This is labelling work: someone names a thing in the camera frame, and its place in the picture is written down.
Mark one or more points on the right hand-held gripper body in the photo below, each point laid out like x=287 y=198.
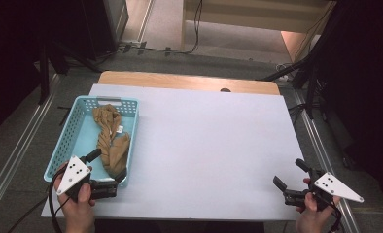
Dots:
x=330 y=187

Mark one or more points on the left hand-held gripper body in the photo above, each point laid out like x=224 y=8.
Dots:
x=73 y=176

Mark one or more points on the tan nylon stockings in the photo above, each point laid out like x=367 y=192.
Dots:
x=112 y=149

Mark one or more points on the light blue perforated plastic basket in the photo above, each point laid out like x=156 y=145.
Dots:
x=82 y=132

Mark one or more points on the person's right hand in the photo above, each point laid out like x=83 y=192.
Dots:
x=312 y=218

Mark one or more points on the person's left hand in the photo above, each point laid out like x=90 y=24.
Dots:
x=77 y=212

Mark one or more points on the white table mat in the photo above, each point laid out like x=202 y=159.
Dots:
x=205 y=152

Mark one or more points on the black stand legs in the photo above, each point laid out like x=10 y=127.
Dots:
x=45 y=71

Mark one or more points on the black stand with curtain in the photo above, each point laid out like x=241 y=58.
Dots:
x=351 y=81

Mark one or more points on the wooden table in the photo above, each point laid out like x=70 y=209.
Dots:
x=180 y=81

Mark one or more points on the black cabinet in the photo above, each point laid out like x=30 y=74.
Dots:
x=82 y=26

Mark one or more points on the light wooden furniture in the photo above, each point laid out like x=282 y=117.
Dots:
x=254 y=16

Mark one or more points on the aluminium floor rail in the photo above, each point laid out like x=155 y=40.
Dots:
x=325 y=161
x=17 y=152

